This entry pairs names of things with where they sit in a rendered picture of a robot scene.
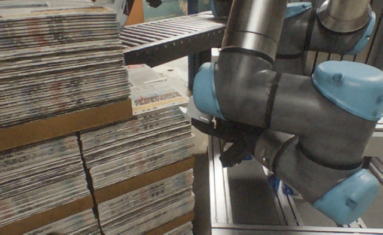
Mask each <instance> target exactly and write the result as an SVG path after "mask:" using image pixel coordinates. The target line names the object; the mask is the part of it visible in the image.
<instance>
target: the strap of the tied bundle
mask: <svg viewBox="0 0 383 235"><path fill-rule="evenodd" d="M27 1H69V2H77V3H85V4H99V3H97V2H90V1H75V0H13V1H0V4H5V3H6V2H27Z"/></svg>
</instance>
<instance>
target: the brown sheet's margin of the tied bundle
mask: <svg viewBox="0 0 383 235"><path fill-rule="evenodd" d="M130 117H133V112H132V101H131V98H130V97H129V100H127V101H124V102H119V103H114V104H110V105H106V106H101V107H97V108H92V109H88V110H84V111H79V112H74V113H71V114H68V115H63V116H60V117H54V118H49V119H46V120H41V121H36V122H32V123H27V124H21V125H18V126H13V127H8V128H4V129H0V151H2V150H5V149H9V148H14V147H18V146H21V145H26V144H30V143H33V142H38V141H42V140H45V139H50V138H54V137H57V136H62V135H66V134H69V133H71V132H75V131H78V130H83V129H88V128H91V127H95V126H100V125H103V124H107V123H111V122H114V121H119V120H124V119H126V118H130Z"/></svg>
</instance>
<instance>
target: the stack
mask: <svg viewBox="0 0 383 235"><path fill-rule="evenodd" d="M125 68H126V69H127V70H128V73H129V76H128V80H129V84H130V89H131V91H130V93H131V95H129V97H130V98H131V101H132V112H133V117H130V118H126V119H124V120H119V121H114V122H111V123H107V124H103V125H100V126H95V127H91V128H88V129H83V130H78V131H76V132H71V133H69V134H66V135H62V136H57V137H54V138H50V139H45V140H42V141H38V142H33V143H30V144H26V145H21V146H18V147H14V148H9V149H5V150H2V151H0V227H3V226H4V225H7V224H10V223H12V222H15V221H18V220H20V219H23V218H27V217H29V216H32V215H35V214H37V213H40V212H43V211H46V210H49V209H52V208H54V207H56V206H59V205H62V204H65V203H68V202H71V201H74V200H76V199H80V198H83V197H86V196H89V195H91V193H90V190H89V185H88V183H87V179H86V174H85V171H84V167H85V170H87V171H86V173H87V177H88V180H89V184H90V189H91V192H92V197H93V203H94V206H93V207H92V208H90V209H87V210H84V211H82V212H79V213H76V214H73V215H71V216H68V217H66V218H63V219H60V220H57V221H55V222H52V223H49V224H47V225H45V226H43V227H40V228H37V229H35V230H32V231H29V232H27V233H23V234H21V235H43V234H45V235H144V234H146V233H148V232H150V231H153V230H155V229H157V228H159V227H162V226H163V225H165V224H167V223H169V222H171V221H174V220H176V219H178V218H180V217H182V216H185V215H187V214H189V213H191V212H193V208H194V205H195V200H194V197H195V195H194V194H193V192H192V187H193V186H192V183H193V178H194V176H193V175H194V174H193V169H192V168H191V169H188V170H186V171H185V172H181V173H179V174H176V175H174V176H170V177H168V178H165V179H162V180H160V181H157V182H153V183H152V184H148V185H146V186H144V187H141V188H140V189H137V190H134V191H131V192H129V193H126V194H123V195H120V196H118V197H115V198H112V199H109V200H107V201H104V202H102V203H98V204H96V201H95V198H94V192H96V191H99V190H102V189H104V188H106V187H109V186H111V185H114V184H118V183H120V182H123V181H126V180H128V179H131V178H134V177H137V176H140V175H143V174H146V173H148V172H152V171H154V170H158V169H159V168H161V167H165V166H168V165H170V164H174V163H177V162H180V161H183V160H186V159H188V158H192V157H193V156H194V155H193V153H194V151H195V150H194V149H195V148H196V147H195V140H194V139H196V138H195V135H194V134H193V133H192V124H191V123H190V122H188V121H187V120H186V119H185V117H184V116H183V115H182V113H181V111H180V109H179V107H180V106H182V107H184V108H187V106H188V103H189V98H188V97H187V96H186V95H185V94H184V93H183V92H181V91H180V90H179V89H177V88H176V87H175V86H173V85H172V84H170V83H169V82H167V80H166V78H162V77H161V76H160V74H158V73H157V72H156V71H155V70H153V69H151V68H150V67H149V66H147V65H145V64H143V65H130V66H125ZM164 80H165V81H164ZM84 163H85V164H84ZM83 164H84V166H83ZM85 165H86V166H85ZM95 210H96V211H95ZM96 214H97V215H96ZM97 216H98V217H97ZM98 218H99V219H98ZM191 229H193V224H192V222H191V221H189V222H187V223H185V224H183V225H181V226H180V227H178V228H176V229H174V230H171V231H169V232H167V233H165V234H163V235H193V232H192V230H191Z"/></svg>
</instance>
